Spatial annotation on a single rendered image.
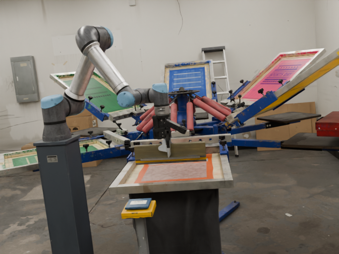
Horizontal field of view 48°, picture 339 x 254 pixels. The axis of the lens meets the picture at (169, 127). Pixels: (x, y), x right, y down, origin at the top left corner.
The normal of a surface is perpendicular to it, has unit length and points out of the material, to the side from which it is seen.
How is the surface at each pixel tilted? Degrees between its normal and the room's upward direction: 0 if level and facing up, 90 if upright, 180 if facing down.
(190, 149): 90
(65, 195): 90
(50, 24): 90
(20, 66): 90
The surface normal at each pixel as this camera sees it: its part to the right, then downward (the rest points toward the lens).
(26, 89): -0.09, 0.17
